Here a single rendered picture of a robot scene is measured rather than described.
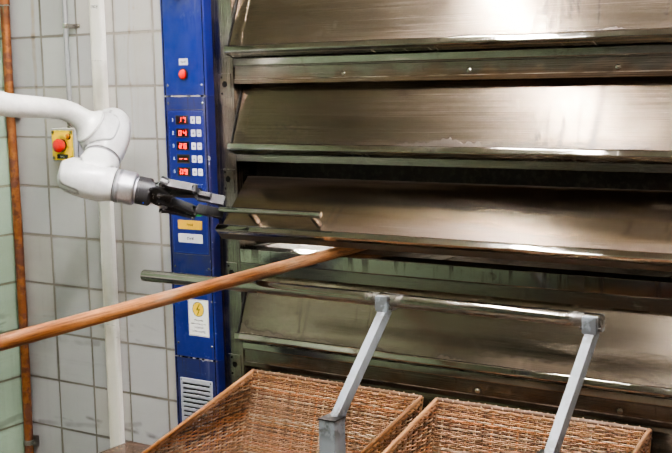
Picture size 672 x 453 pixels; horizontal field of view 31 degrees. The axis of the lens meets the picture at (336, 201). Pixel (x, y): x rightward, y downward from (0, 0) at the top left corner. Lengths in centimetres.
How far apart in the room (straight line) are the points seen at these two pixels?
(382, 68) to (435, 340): 69
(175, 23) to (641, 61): 132
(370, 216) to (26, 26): 137
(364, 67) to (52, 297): 136
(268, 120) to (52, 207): 89
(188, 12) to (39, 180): 82
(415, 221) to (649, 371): 66
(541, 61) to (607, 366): 71
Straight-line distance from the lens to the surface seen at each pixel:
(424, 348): 306
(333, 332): 321
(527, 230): 284
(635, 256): 268
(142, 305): 255
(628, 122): 277
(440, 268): 301
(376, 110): 308
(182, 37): 341
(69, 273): 384
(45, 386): 402
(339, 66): 313
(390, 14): 304
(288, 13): 323
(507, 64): 289
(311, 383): 325
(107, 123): 333
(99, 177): 324
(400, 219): 300
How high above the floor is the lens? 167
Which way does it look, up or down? 6 degrees down
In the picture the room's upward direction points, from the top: 2 degrees counter-clockwise
